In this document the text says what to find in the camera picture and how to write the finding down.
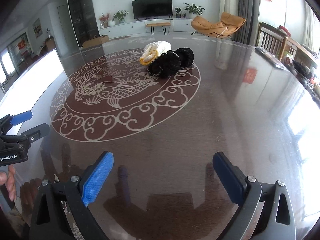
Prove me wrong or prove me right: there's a person's left hand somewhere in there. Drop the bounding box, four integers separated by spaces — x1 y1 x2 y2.
0 165 17 201

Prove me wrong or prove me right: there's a wooden bench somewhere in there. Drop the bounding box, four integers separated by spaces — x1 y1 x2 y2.
146 22 171 35

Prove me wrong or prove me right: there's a white tv cabinet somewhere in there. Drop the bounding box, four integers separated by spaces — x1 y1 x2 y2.
99 18 194 39

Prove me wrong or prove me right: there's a dark display cabinet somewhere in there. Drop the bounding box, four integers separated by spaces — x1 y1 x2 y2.
67 0 99 48

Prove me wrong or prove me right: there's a black flat television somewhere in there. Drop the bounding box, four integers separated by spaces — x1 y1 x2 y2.
132 0 173 19

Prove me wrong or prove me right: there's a white cardboard sorting box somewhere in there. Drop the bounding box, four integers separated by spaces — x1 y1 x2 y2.
1 49 67 135

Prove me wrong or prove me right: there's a wooden dining chair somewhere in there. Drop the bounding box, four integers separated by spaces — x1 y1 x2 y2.
255 22 288 61

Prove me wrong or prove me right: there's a red flower vase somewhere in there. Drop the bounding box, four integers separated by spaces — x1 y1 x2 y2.
99 12 110 28

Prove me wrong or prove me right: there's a green plant right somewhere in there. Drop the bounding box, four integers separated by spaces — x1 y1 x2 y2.
184 3 205 19

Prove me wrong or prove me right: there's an orange lounge chair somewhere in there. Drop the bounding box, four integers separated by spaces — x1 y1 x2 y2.
191 12 246 38

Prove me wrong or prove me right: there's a brown cardboard box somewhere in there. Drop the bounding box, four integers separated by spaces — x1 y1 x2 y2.
82 35 109 49

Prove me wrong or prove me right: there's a green potted plant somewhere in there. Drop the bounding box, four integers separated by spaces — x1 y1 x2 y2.
113 10 129 23

